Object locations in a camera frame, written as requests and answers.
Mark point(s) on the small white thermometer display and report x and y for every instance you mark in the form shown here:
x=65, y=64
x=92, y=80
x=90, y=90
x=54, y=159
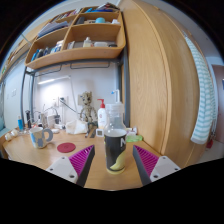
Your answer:
x=99, y=132

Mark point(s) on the flat round red coaster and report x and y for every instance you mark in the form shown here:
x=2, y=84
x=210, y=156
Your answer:
x=66, y=147

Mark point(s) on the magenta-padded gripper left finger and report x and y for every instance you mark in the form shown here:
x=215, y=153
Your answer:
x=66, y=168

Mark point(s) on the white power adapter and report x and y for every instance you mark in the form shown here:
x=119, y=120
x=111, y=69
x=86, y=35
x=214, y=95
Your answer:
x=52, y=120

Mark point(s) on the wooden wardrobe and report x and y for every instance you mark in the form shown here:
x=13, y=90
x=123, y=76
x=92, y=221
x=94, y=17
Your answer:
x=156, y=83

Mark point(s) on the white desk lamp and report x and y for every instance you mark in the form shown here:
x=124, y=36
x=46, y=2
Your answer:
x=53, y=80

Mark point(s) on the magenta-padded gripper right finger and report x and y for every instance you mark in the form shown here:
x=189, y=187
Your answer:
x=160, y=168

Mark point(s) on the black electric shaver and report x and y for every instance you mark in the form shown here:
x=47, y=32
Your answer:
x=28, y=119

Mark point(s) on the green packet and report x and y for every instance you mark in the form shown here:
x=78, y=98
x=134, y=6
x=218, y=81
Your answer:
x=135, y=138

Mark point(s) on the small white roll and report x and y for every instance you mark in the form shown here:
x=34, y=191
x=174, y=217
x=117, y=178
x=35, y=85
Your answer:
x=15, y=132
x=8, y=136

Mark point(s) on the grey metal bed frame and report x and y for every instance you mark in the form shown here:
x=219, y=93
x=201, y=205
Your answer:
x=125, y=86

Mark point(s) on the white crumpled cloth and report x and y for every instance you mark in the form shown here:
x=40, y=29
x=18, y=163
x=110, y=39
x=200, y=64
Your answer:
x=76, y=127

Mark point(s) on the white mug with blue pattern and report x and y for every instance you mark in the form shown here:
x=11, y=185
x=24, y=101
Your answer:
x=38, y=137

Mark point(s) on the clear bottle with dark label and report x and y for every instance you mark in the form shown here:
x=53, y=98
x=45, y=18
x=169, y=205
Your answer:
x=115, y=150

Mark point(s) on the white pump bottle, red pump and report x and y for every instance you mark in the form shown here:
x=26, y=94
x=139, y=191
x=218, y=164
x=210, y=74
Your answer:
x=102, y=116

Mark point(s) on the wooden shelf unit with items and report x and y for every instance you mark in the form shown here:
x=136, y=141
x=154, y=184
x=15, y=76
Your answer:
x=76, y=53

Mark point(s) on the small blue bottle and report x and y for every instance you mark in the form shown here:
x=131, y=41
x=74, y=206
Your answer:
x=20, y=124

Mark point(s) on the white green striped towel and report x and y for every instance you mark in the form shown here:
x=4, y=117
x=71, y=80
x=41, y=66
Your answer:
x=203, y=100

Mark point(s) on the blue spray bottle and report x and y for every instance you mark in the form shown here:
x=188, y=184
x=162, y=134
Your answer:
x=116, y=95

